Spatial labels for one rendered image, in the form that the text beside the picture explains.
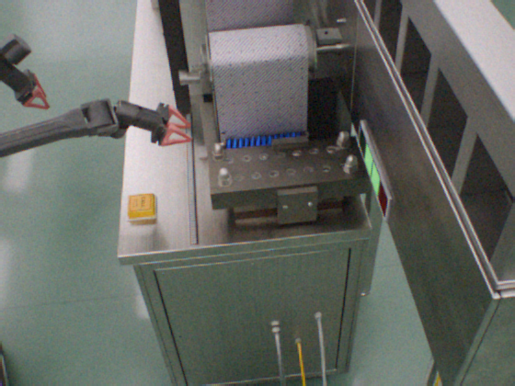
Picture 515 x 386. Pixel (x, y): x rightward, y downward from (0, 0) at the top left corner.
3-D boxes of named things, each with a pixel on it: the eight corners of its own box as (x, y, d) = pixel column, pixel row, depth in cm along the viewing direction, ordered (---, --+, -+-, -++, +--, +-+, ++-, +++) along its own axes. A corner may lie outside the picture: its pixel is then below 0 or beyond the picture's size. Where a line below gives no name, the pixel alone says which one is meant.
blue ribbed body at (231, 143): (226, 146, 160) (224, 136, 158) (304, 138, 161) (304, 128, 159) (227, 154, 158) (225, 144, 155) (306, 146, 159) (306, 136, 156)
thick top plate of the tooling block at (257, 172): (209, 167, 160) (206, 151, 156) (353, 152, 162) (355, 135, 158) (211, 210, 149) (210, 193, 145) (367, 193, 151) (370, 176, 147)
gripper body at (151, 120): (157, 145, 151) (130, 137, 148) (157, 121, 158) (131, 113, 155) (166, 127, 147) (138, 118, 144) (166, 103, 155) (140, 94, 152)
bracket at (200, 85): (197, 149, 177) (184, 62, 154) (218, 147, 177) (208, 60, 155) (198, 160, 173) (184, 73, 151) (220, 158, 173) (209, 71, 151)
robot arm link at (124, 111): (113, 112, 144) (118, 94, 147) (107, 125, 150) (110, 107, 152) (140, 120, 147) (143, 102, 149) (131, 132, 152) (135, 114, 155)
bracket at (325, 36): (314, 34, 148) (315, 28, 147) (337, 32, 149) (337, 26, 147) (318, 45, 145) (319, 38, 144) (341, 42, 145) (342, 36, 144)
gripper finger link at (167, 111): (186, 147, 157) (153, 137, 153) (185, 130, 162) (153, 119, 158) (196, 128, 153) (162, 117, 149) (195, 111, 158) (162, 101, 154)
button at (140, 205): (130, 200, 163) (128, 194, 161) (154, 198, 163) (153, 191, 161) (128, 219, 158) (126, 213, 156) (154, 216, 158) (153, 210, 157)
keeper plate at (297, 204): (277, 219, 154) (276, 189, 146) (314, 214, 155) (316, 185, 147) (279, 226, 153) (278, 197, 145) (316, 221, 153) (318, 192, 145)
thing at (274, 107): (221, 141, 160) (214, 85, 147) (306, 132, 161) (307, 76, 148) (221, 142, 160) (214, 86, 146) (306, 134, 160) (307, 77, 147)
